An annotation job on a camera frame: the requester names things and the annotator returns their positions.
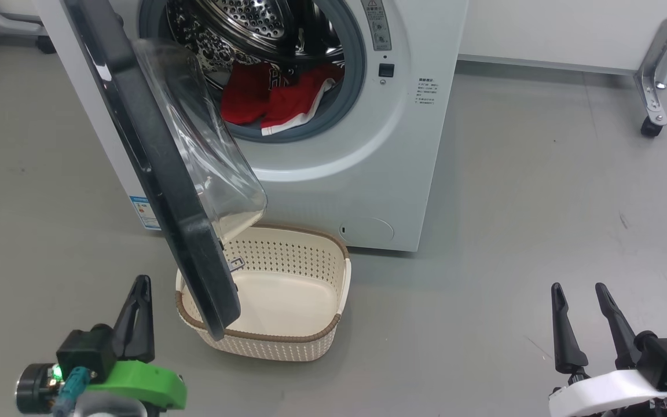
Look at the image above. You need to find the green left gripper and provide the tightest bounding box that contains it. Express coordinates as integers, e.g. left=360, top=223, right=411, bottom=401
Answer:
left=82, top=275, right=188, bottom=411

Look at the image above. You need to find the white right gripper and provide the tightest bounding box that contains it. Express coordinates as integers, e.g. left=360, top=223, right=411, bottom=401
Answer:
left=549, top=283, right=667, bottom=417

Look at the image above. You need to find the round black glass washer door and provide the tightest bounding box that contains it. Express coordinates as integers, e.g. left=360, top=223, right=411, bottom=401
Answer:
left=61, top=0, right=269, bottom=341

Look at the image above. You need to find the cream perforated laundry basket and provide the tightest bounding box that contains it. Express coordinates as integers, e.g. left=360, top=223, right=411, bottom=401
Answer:
left=175, top=224, right=352, bottom=363

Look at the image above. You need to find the white front-load washing machine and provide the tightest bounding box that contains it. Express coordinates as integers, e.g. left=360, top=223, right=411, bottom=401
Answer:
left=32, top=0, right=470, bottom=253

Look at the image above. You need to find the blue white energy label sticker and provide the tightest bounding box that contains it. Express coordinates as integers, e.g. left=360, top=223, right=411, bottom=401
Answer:
left=130, top=196, right=163, bottom=231

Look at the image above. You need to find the white partition panel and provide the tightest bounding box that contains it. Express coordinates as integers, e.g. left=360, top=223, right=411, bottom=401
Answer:
left=458, top=0, right=667, bottom=73

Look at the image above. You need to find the left camera cable teal plug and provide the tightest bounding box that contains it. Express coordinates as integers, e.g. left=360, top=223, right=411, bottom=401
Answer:
left=53, top=366, right=92, bottom=417

